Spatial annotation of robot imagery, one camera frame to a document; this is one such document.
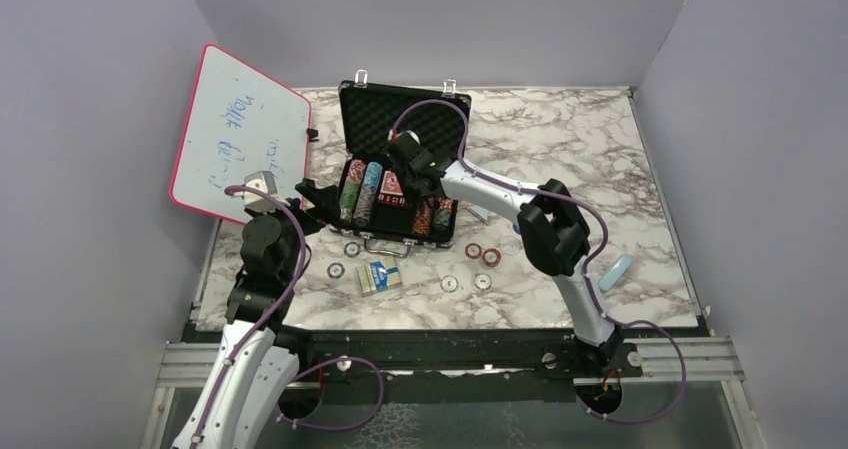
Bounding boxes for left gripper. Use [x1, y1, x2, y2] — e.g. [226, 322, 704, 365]
[246, 182, 340, 281]

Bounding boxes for blue playing card deck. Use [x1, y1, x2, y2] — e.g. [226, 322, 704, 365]
[355, 257, 403, 296]

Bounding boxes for red poker chip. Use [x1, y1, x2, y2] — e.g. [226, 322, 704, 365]
[481, 248, 502, 268]
[464, 242, 483, 260]

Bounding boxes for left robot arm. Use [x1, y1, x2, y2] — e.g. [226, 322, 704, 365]
[171, 172, 340, 448]

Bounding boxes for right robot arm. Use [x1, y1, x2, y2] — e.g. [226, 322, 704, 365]
[384, 131, 623, 376]

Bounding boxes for red green chip stack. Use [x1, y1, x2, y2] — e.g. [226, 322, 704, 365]
[339, 159, 367, 222]

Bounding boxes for red playing card deck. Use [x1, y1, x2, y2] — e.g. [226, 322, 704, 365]
[379, 171, 403, 197]

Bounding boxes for red dice in case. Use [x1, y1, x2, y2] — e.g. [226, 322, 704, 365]
[377, 194, 408, 208]

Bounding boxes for orange black chip stack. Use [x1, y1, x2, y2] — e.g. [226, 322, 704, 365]
[412, 200, 434, 236]

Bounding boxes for blue orange chip stack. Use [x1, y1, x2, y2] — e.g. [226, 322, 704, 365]
[352, 161, 384, 227]

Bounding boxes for black poker case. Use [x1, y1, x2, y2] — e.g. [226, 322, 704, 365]
[333, 69, 472, 249]

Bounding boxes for purple green chip stack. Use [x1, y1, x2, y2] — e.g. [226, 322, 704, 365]
[432, 198, 454, 232]

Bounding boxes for grey poker chip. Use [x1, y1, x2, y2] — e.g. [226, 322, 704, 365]
[344, 242, 361, 258]

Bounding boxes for blue white poker chip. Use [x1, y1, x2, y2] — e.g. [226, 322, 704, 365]
[326, 262, 346, 279]

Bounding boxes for clear plastic triangle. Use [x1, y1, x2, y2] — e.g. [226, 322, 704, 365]
[467, 205, 491, 224]

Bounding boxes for pink framed whiteboard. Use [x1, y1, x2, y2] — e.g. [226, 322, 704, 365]
[169, 44, 312, 223]

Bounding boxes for white poker chip right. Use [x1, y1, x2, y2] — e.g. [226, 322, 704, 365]
[473, 273, 493, 291]

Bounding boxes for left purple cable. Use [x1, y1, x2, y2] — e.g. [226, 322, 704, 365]
[188, 184, 311, 449]

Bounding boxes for purple cable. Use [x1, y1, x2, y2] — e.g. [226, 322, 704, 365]
[390, 99, 690, 427]
[188, 184, 311, 449]

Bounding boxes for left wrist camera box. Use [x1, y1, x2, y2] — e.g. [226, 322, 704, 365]
[242, 171, 277, 213]

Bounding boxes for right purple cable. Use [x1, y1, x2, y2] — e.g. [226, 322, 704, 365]
[390, 99, 690, 427]

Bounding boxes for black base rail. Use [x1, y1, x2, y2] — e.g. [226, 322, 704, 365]
[281, 329, 680, 405]

